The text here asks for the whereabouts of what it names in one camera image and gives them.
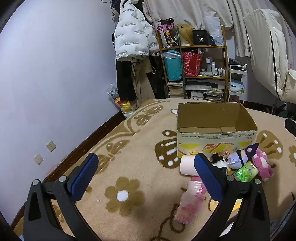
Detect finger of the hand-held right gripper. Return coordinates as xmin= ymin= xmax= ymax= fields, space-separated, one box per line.
xmin=284 ymin=118 xmax=296 ymax=141

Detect group of cosmetic bottles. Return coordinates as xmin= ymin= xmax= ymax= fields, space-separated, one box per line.
xmin=206 ymin=57 xmax=226 ymax=76

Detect red patterned bag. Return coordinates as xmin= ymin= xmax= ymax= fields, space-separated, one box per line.
xmin=181 ymin=51 xmax=203 ymax=77

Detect white plastic bag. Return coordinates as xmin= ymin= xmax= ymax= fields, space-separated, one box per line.
xmin=203 ymin=16 xmax=225 ymax=46

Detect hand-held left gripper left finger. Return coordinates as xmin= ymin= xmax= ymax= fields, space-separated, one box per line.
xmin=23 ymin=152 xmax=102 ymax=241

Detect pink plastic tissue packet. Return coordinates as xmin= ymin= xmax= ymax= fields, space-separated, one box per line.
xmin=173 ymin=176 xmax=207 ymax=224

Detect pink plush toy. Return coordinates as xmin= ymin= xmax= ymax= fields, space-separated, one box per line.
xmin=252 ymin=148 xmax=274 ymax=181

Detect beige hanging trousers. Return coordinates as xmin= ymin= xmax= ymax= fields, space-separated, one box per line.
xmin=131 ymin=58 xmax=156 ymax=100

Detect white duvet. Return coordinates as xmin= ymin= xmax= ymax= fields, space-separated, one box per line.
xmin=243 ymin=9 xmax=296 ymax=102

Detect pink and black printed cloth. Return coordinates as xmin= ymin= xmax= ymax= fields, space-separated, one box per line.
xmin=156 ymin=18 xmax=179 ymax=49

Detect cream curtain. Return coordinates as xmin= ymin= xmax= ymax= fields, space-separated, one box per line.
xmin=143 ymin=0 xmax=257 ymax=57

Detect black and white plush toy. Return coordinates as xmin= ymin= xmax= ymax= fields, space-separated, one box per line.
xmin=211 ymin=153 xmax=229 ymax=172

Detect printed cardboard box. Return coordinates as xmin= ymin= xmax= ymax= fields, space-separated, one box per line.
xmin=177 ymin=102 xmax=258 ymax=159

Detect green tissue pack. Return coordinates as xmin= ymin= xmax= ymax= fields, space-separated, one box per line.
xmin=232 ymin=161 xmax=259 ymax=182

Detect teal bag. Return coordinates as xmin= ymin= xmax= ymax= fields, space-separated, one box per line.
xmin=163 ymin=56 xmax=183 ymax=81

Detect stacks of books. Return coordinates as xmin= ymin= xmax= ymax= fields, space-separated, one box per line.
xmin=167 ymin=79 xmax=226 ymax=102

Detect white puffer jacket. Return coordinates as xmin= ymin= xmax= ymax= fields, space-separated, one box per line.
xmin=112 ymin=0 xmax=160 ymax=62

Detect purple-haired plush doll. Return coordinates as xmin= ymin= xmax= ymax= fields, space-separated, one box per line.
xmin=227 ymin=142 xmax=259 ymax=169

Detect black hanging garment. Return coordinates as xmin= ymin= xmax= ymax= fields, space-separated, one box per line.
xmin=148 ymin=53 xmax=168 ymax=99
xmin=116 ymin=59 xmax=137 ymax=101

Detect white trolley cart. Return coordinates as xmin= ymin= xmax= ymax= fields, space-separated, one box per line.
xmin=228 ymin=64 xmax=248 ymax=105

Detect white paper roll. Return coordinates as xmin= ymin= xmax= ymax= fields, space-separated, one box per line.
xmin=180 ymin=155 xmax=200 ymax=176

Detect dark bag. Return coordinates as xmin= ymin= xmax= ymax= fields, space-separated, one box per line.
xmin=229 ymin=58 xmax=245 ymax=80

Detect plastic bag with yellow items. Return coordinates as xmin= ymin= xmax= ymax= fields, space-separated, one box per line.
xmin=107 ymin=83 xmax=134 ymax=117

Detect light blue cloth bundle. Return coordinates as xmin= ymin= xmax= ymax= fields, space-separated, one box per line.
xmin=230 ymin=80 xmax=244 ymax=91

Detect beige flower blanket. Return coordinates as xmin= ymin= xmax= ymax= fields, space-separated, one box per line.
xmin=13 ymin=98 xmax=296 ymax=241

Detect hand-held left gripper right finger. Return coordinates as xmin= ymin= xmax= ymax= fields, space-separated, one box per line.
xmin=193 ymin=152 xmax=271 ymax=241

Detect blond wig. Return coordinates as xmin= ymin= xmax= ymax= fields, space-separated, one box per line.
xmin=177 ymin=23 xmax=195 ymax=46

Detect wooden shelf rack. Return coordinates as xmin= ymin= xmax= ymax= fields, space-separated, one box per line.
xmin=155 ymin=23 xmax=228 ymax=102

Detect black box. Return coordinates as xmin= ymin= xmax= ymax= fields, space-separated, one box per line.
xmin=192 ymin=30 xmax=208 ymax=45

